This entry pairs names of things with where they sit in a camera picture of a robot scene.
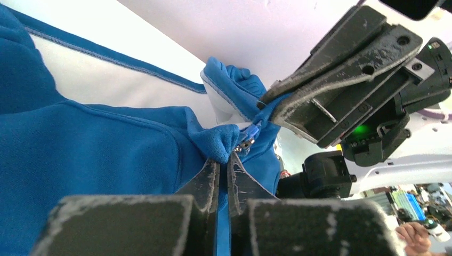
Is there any person's bare hand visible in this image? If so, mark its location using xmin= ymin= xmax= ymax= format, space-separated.
xmin=395 ymin=222 xmax=432 ymax=256

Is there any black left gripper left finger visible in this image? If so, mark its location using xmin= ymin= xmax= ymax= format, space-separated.
xmin=31 ymin=159 xmax=220 ymax=255

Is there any cluttered background workbench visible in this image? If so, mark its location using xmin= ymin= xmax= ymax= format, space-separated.
xmin=347 ymin=185 xmax=451 ymax=243

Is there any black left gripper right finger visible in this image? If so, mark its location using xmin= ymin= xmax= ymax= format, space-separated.
xmin=227 ymin=153 xmax=405 ymax=255

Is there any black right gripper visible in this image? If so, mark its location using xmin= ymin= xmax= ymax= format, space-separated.
xmin=259 ymin=5 xmax=451 ymax=167

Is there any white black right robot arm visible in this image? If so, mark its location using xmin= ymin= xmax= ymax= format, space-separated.
xmin=257 ymin=5 xmax=451 ymax=198

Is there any blue zip-up jacket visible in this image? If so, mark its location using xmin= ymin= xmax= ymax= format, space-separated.
xmin=0 ymin=3 xmax=294 ymax=256

